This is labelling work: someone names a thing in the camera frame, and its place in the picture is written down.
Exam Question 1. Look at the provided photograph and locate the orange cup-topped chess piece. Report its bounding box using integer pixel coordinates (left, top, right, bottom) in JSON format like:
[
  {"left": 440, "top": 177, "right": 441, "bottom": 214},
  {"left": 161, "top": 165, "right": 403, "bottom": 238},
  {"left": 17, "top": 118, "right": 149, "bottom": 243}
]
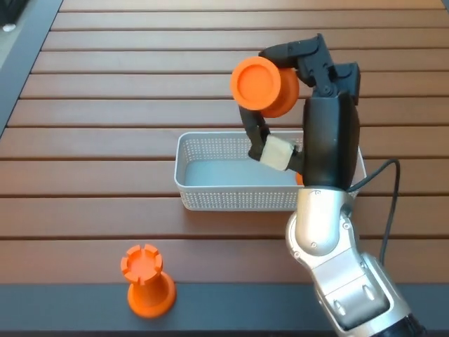
[{"left": 230, "top": 56, "right": 300, "bottom": 119}]

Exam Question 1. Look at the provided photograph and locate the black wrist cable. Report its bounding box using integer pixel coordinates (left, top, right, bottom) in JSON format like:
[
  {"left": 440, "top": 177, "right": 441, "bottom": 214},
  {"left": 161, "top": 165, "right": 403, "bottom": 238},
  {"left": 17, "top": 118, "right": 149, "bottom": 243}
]
[{"left": 347, "top": 158, "right": 401, "bottom": 264}]

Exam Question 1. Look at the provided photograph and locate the white perforated plastic basket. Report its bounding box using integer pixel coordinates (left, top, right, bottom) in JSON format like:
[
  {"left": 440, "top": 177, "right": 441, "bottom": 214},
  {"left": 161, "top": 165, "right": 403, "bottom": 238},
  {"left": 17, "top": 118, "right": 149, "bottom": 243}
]
[{"left": 173, "top": 131, "right": 368, "bottom": 213}]

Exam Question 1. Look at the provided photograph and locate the orange rook chess piece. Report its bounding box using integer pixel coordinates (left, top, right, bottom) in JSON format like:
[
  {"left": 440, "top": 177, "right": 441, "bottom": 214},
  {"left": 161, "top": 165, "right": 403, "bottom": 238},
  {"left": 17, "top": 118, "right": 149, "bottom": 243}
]
[{"left": 120, "top": 244, "right": 177, "bottom": 319}]

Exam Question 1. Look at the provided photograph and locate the black furniture piece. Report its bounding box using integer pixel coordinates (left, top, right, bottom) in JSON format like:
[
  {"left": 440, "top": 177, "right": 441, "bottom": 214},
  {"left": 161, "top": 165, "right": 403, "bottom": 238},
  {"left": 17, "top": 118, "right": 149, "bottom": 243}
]
[{"left": 0, "top": 0, "right": 27, "bottom": 25}]

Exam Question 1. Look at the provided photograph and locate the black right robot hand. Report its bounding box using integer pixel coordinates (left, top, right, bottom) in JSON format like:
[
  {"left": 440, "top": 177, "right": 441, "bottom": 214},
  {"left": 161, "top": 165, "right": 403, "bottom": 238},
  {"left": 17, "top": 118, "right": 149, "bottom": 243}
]
[{"left": 238, "top": 33, "right": 362, "bottom": 192}]

